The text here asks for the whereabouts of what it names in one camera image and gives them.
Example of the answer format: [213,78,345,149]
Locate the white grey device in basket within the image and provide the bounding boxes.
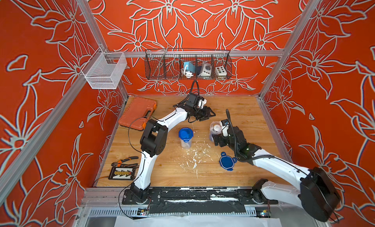
[198,62,212,78]

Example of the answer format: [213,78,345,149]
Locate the clear plastic wall bin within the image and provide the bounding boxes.
[82,53,127,90]

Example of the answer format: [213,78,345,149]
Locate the clear plastic cup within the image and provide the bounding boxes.
[209,121,222,142]

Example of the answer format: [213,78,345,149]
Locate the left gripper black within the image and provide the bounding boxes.
[192,107,216,121]

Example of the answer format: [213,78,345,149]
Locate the orange plastic tool case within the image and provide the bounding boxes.
[119,97,157,131]

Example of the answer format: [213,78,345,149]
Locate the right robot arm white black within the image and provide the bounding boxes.
[213,110,341,222]

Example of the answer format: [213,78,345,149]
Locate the blue white item in basket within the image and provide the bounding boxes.
[181,61,195,78]

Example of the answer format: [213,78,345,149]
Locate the left clear cup blue lid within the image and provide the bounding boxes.
[179,127,194,149]

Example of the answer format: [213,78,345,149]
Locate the black terminal block board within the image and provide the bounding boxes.
[108,167,137,181]

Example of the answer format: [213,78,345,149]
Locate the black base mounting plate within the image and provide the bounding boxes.
[121,187,278,217]

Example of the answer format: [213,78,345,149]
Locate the white button box in basket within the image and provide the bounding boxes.
[215,66,227,79]

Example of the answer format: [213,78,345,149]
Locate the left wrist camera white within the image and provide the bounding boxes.
[197,97,207,109]

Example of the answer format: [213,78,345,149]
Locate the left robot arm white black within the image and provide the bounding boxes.
[130,94,216,204]

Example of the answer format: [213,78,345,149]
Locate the orange handled pliers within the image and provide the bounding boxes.
[111,156,139,168]

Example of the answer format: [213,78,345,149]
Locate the black wire wall basket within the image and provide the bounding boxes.
[145,48,232,80]

